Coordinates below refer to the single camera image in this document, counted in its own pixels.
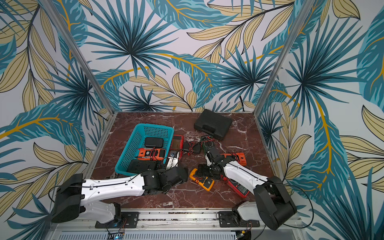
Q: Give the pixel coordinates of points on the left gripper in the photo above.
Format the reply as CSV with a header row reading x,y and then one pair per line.
x,y
162,171

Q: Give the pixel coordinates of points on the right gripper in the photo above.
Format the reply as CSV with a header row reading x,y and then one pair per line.
x,y
212,157

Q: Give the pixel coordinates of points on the yellow multimeter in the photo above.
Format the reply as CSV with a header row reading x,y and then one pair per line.
x,y
205,182

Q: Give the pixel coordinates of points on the orange black multimeter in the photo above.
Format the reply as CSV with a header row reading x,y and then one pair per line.
x,y
153,154

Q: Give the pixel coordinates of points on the black green multimeter face down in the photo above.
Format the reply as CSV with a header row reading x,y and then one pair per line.
x,y
139,166

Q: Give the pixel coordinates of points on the small black case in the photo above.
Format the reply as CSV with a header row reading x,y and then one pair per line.
x,y
153,142

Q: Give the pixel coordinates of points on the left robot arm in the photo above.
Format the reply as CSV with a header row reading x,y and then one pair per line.
x,y
84,198

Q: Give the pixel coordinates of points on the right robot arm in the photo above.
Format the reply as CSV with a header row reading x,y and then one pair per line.
x,y
273,204

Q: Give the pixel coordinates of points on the green multimeter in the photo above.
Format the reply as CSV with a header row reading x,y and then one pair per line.
x,y
207,143

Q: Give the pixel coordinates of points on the red multimeter face down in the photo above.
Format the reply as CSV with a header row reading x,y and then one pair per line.
x,y
177,144

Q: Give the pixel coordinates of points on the teal plastic basket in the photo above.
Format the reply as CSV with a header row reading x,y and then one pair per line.
x,y
137,141

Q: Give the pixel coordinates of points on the small orange clamp meter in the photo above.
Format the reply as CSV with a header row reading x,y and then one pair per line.
x,y
239,157

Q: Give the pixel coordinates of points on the black plastic tool case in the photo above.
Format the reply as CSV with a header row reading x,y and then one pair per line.
x,y
213,124

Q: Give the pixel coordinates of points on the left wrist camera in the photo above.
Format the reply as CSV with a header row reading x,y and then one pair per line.
x,y
173,159

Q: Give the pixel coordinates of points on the aluminium front rail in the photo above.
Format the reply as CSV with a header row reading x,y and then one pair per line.
x,y
206,219

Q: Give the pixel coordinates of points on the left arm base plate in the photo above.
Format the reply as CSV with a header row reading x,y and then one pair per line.
x,y
120,219

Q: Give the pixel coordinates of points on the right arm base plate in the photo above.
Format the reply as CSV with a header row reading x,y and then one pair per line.
x,y
229,219

